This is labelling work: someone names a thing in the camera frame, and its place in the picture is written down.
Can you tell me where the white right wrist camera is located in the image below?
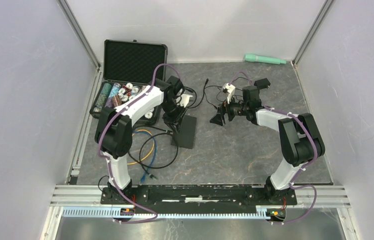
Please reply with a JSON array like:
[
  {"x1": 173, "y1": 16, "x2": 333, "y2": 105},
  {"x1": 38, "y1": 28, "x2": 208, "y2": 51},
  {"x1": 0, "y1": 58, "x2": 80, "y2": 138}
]
[{"x1": 222, "y1": 83, "x2": 236, "y2": 104}]

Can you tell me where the black poker chip case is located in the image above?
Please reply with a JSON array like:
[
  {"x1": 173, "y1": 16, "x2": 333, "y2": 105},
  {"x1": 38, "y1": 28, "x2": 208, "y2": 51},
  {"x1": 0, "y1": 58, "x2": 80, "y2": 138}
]
[{"x1": 89, "y1": 39, "x2": 168, "y2": 119}]

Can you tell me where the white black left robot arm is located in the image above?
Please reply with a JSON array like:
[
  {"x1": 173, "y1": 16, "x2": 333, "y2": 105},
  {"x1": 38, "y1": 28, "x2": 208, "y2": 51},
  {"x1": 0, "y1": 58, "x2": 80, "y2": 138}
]
[{"x1": 95, "y1": 76, "x2": 187, "y2": 204}]

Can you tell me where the yellow ethernet cable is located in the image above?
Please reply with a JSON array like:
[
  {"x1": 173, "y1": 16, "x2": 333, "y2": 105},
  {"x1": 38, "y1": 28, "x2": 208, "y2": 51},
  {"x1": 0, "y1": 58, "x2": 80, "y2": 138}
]
[{"x1": 126, "y1": 129, "x2": 156, "y2": 166}]

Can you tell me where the aluminium frame rail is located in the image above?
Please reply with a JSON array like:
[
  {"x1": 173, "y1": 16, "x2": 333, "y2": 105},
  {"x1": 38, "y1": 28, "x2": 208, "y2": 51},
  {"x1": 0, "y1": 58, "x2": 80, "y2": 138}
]
[{"x1": 49, "y1": 184, "x2": 352, "y2": 209}]

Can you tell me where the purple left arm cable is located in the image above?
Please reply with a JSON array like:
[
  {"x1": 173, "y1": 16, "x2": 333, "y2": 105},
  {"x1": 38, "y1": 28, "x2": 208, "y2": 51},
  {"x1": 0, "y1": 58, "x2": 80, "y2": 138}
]
[{"x1": 97, "y1": 63, "x2": 183, "y2": 225}]

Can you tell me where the blue ethernet cable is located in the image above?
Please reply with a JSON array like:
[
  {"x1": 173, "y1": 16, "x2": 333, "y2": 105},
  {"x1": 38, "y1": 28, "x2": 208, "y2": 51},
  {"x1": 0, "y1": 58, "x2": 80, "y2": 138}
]
[{"x1": 133, "y1": 131, "x2": 157, "y2": 183}]

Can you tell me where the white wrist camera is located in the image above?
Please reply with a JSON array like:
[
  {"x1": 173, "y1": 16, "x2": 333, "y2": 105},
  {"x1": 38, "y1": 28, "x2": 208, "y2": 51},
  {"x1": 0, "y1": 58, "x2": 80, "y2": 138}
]
[
  {"x1": 222, "y1": 83, "x2": 236, "y2": 104},
  {"x1": 177, "y1": 94, "x2": 195, "y2": 109}
]

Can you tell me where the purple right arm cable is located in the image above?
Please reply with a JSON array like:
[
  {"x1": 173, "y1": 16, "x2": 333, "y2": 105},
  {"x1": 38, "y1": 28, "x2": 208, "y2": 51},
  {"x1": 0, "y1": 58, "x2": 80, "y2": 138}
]
[{"x1": 229, "y1": 71, "x2": 319, "y2": 225}]

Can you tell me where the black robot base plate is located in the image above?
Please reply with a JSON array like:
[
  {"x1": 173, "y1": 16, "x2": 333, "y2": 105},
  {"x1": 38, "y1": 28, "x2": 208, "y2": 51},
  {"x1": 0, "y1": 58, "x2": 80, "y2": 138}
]
[{"x1": 100, "y1": 184, "x2": 298, "y2": 215}]

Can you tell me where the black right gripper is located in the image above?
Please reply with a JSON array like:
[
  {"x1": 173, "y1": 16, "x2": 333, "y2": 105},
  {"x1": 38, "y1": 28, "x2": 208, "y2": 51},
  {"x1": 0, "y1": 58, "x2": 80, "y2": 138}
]
[{"x1": 209, "y1": 93, "x2": 249, "y2": 127}]

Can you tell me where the black router box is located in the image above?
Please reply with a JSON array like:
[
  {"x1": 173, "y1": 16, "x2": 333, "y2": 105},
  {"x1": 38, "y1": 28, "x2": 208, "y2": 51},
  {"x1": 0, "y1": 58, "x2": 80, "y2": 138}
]
[{"x1": 175, "y1": 115, "x2": 197, "y2": 149}]

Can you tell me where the black power adapter plug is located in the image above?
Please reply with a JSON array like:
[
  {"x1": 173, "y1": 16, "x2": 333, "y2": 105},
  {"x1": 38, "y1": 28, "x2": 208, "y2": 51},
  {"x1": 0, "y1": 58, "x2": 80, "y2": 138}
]
[{"x1": 253, "y1": 78, "x2": 271, "y2": 90}]

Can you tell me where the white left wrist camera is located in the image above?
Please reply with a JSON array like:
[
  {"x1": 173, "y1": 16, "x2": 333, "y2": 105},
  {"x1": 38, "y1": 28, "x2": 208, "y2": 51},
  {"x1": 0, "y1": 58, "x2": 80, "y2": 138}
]
[{"x1": 177, "y1": 94, "x2": 195, "y2": 109}]

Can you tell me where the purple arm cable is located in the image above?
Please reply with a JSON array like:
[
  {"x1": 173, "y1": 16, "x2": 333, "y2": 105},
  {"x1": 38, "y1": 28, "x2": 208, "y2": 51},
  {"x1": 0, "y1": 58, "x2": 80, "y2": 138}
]
[
  {"x1": 229, "y1": 71, "x2": 319, "y2": 225},
  {"x1": 97, "y1": 63, "x2": 183, "y2": 225}
]

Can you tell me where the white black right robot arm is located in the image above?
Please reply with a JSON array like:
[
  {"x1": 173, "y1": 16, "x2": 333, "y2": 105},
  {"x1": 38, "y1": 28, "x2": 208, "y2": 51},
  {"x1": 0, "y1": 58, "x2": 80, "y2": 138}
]
[{"x1": 210, "y1": 83, "x2": 325, "y2": 204}]

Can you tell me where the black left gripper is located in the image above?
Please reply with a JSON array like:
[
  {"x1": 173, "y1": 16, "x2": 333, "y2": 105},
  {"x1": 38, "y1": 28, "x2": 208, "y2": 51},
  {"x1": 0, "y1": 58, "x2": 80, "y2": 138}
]
[{"x1": 160, "y1": 99, "x2": 188, "y2": 134}]

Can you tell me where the mint green flashlight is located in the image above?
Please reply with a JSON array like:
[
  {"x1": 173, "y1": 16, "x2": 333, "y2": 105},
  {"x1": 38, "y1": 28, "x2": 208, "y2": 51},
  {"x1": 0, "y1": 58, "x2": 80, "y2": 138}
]
[{"x1": 244, "y1": 53, "x2": 287, "y2": 65}]

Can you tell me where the black cable with green plug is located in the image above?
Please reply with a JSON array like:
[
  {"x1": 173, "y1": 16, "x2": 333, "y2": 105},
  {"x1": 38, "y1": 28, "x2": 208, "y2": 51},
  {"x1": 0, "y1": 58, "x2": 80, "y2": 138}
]
[{"x1": 138, "y1": 125, "x2": 180, "y2": 181}]

